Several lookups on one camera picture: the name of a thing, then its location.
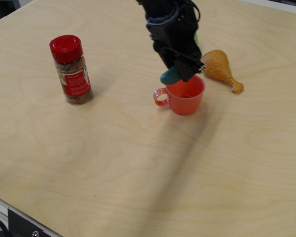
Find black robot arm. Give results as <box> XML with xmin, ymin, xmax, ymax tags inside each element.
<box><xmin>137</xmin><ymin>0</ymin><xmax>204</xmax><ymax>85</ymax></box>

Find orange plastic cup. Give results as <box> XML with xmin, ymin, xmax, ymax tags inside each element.
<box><xmin>153</xmin><ymin>76</ymin><xmax>206</xmax><ymax>115</ymax></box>

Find green toy cucumber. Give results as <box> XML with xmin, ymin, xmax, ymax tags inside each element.
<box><xmin>160</xmin><ymin>66</ymin><xmax>181</xmax><ymax>85</ymax></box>

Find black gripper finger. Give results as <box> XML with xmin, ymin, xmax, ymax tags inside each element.
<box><xmin>175</xmin><ymin>59</ymin><xmax>205</xmax><ymax>82</ymax></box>
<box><xmin>153</xmin><ymin>41</ymin><xmax>177</xmax><ymax>68</ymax></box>

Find toy chicken drumstick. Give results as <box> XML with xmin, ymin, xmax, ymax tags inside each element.
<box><xmin>201</xmin><ymin>49</ymin><xmax>244</xmax><ymax>93</ymax></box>

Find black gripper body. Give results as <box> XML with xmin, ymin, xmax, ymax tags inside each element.
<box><xmin>145</xmin><ymin>2</ymin><xmax>202</xmax><ymax>60</ymax></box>

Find red lid spice jar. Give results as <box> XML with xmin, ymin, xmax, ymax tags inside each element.
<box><xmin>49</xmin><ymin>35</ymin><xmax>91</xmax><ymax>105</ymax></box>

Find black corner bracket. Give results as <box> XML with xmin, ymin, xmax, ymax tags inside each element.
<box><xmin>8</xmin><ymin>208</ymin><xmax>62</xmax><ymax>237</ymax></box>

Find green toy cabbage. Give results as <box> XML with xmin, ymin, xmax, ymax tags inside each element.
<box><xmin>194</xmin><ymin>33</ymin><xmax>198</xmax><ymax>45</ymax></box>

